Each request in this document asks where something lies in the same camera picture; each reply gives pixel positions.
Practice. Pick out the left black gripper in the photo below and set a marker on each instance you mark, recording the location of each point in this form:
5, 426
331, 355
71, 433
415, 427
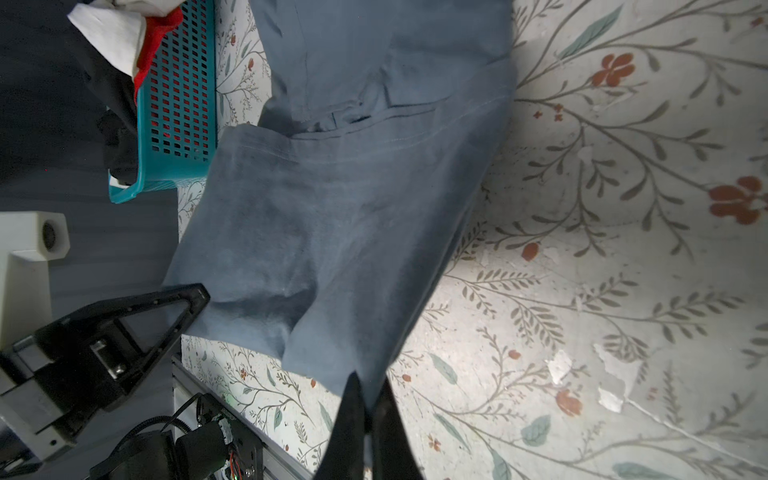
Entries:
92, 359

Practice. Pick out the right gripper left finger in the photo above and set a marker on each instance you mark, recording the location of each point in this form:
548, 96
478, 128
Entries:
344, 457

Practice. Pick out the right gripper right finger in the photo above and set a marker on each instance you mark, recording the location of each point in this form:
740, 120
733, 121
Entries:
392, 457

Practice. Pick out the grey-blue t-shirt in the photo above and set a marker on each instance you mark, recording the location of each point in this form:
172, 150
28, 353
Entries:
324, 228

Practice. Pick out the teal plastic laundry basket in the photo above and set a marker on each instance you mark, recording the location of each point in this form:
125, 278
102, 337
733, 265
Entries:
176, 124

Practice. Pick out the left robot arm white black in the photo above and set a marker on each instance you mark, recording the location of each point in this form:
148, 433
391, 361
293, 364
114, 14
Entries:
145, 453

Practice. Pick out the black t-shirt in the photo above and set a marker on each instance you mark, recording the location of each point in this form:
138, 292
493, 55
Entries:
50, 103

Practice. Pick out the white garment in basket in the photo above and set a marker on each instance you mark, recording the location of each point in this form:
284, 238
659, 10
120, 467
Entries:
117, 29

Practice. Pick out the red garment in basket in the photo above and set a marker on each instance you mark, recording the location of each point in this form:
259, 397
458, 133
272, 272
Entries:
156, 29

